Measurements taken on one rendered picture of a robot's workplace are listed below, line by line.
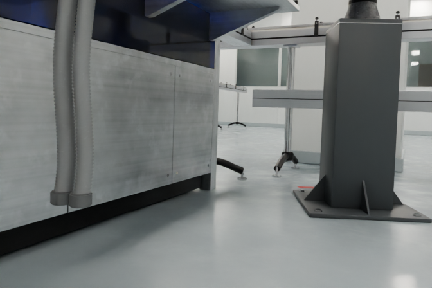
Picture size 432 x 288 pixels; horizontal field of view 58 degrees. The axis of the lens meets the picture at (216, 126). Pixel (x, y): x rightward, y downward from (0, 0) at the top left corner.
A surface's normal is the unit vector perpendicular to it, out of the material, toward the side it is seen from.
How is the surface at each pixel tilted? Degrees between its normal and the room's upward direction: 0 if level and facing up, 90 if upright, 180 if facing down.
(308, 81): 90
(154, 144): 90
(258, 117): 90
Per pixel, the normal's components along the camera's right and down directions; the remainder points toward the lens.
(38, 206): 0.90, 0.05
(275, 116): -0.44, 0.02
